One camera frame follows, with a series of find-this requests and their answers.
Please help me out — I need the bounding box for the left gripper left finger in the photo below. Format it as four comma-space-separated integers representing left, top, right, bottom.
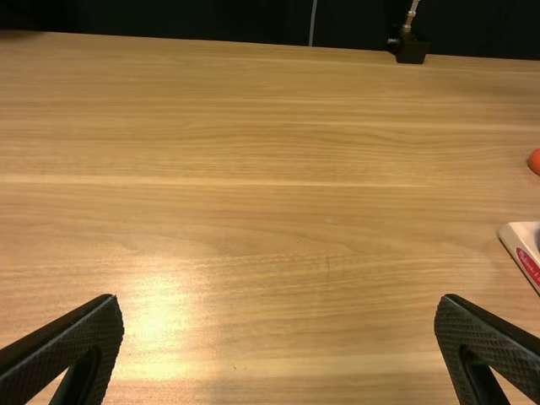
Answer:
0, 294, 125, 405

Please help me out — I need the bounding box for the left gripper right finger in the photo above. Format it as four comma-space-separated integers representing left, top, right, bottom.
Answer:
434, 294, 540, 405

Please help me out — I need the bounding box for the wooden peg base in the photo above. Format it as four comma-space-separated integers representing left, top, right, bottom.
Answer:
499, 221, 540, 295

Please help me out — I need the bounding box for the black clamp stand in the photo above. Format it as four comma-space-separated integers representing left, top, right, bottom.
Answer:
386, 0, 432, 65

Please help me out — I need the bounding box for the grey hanging cable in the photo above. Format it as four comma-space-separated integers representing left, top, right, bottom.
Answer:
308, 0, 319, 47

